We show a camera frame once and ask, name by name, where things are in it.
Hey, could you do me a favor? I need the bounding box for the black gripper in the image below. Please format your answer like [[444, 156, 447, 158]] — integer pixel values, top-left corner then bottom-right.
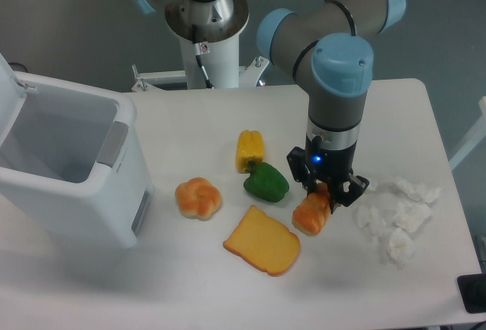
[[286, 137, 369, 214]]

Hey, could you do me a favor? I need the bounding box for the crumpled white tissue middle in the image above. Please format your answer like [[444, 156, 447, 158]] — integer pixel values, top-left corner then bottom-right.
[[393, 202, 432, 233]]

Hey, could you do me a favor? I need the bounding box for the crumpled white tissue bottom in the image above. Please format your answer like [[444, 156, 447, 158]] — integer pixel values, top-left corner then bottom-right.
[[387, 228, 415, 269]]

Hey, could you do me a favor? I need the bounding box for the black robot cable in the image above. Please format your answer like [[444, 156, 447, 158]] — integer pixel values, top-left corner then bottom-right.
[[191, 24, 216, 90]]

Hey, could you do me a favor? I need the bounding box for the white trash can lid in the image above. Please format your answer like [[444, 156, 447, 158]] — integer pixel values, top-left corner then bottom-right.
[[0, 55, 27, 143]]

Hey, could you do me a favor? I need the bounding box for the orange knotted bread roll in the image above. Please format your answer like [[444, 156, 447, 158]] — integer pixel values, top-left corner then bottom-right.
[[292, 182, 331, 237]]

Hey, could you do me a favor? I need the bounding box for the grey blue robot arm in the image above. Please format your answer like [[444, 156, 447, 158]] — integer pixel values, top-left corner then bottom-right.
[[135, 0, 406, 207]]

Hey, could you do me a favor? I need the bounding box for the white frame at right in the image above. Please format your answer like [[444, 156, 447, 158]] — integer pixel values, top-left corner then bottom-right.
[[449, 96, 485, 171]]

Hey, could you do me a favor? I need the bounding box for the crumpled white tissue top right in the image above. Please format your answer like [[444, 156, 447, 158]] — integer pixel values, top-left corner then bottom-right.
[[393, 178, 441, 205]]

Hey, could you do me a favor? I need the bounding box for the yellow bell pepper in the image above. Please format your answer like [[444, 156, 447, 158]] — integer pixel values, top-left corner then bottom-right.
[[235, 130, 265, 173]]

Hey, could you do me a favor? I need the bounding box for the round knotted bread roll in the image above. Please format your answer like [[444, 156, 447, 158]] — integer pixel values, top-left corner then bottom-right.
[[175, 178, 222, 221]]

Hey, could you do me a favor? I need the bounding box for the green bell pepper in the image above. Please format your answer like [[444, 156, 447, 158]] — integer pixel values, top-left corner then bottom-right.
[[243, 162, 289, 203]]

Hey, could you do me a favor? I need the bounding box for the black device at edge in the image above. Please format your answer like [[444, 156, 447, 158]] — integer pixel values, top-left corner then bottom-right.
[[456, 273, 485, 314]]

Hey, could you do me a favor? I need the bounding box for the white trash can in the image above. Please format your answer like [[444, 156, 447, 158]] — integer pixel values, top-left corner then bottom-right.
[[1, 73, 153, 248]]

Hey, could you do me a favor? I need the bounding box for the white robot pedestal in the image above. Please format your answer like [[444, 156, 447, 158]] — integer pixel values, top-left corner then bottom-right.
[[178, 36, 239, 84]]

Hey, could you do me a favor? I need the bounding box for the square toast bread slice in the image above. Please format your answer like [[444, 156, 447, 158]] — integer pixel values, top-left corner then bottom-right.
[[223, 205, 301, 276]]

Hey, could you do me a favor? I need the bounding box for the white pedestal base frame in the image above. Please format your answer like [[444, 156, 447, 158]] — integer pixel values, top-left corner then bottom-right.
[[131, 55, 270, 91]]

